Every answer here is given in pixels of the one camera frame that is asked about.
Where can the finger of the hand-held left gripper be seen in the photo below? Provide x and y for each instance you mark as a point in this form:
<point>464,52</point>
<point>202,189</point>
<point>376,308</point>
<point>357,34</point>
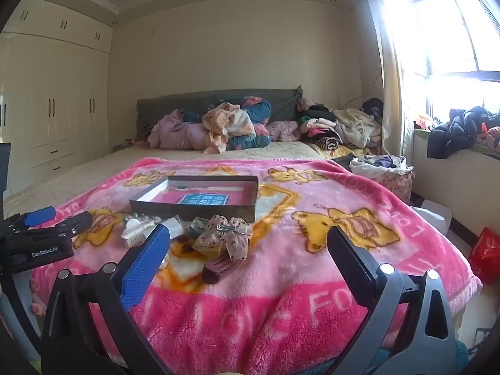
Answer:
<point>70,226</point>
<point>41,215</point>

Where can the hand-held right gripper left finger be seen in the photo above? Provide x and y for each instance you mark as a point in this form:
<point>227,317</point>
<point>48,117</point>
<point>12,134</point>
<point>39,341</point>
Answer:
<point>146,269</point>

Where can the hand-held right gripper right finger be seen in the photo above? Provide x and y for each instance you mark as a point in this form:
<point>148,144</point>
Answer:
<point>343,250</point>

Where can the clear packet with white clip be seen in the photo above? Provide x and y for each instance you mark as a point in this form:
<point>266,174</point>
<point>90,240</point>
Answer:
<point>170,226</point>

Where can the maroon hair clip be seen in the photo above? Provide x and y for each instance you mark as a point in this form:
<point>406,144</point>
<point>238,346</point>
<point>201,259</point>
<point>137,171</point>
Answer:
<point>218,271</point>

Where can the grey cardboard box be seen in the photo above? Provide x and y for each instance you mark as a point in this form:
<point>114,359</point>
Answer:
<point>195,209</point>

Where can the polka-dot bow hair clip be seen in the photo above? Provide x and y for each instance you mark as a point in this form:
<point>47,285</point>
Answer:
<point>222,238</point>

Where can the white hair clip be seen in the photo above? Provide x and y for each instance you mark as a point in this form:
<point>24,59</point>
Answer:
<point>134,230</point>

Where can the bed with beige sheet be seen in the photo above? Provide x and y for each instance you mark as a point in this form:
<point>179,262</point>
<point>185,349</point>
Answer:
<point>97,172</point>

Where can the small clear packet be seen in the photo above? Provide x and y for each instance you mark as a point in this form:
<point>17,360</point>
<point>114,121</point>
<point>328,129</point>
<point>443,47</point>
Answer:
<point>197,228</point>

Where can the pink printed blanket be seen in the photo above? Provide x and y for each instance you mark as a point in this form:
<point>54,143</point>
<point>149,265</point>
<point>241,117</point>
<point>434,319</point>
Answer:
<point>273,281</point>

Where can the pink book with blue label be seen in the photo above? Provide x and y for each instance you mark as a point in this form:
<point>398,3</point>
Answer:
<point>203,199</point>

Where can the cream wardrobe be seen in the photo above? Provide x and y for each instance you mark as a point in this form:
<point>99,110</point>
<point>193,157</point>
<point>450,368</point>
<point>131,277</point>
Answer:
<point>47,105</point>

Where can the pile of mixed clothes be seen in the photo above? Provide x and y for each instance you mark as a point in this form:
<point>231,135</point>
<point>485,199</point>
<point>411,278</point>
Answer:
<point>351,125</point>

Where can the pink fuzzy cloth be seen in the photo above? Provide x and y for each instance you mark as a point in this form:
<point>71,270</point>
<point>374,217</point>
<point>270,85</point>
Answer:
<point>283,131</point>

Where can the pink quilted garment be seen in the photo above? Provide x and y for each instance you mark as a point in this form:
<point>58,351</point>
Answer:
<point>175,132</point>

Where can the red plastic bag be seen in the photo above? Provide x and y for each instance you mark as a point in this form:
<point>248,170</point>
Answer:
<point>486,254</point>

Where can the dark puffer jacket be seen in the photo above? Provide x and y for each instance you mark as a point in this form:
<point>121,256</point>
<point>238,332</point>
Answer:
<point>457,132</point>

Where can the dark floral quilt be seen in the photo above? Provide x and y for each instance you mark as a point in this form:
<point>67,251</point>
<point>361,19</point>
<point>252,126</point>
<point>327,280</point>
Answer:
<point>258,109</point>

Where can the orange floral cloth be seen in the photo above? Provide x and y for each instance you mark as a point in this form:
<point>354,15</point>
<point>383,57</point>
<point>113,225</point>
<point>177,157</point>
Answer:
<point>226,125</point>

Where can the cream curtain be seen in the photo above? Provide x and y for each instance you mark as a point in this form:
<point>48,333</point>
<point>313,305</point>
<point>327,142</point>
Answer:
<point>390,86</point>

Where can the window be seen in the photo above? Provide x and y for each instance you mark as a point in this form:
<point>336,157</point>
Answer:
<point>449,39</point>

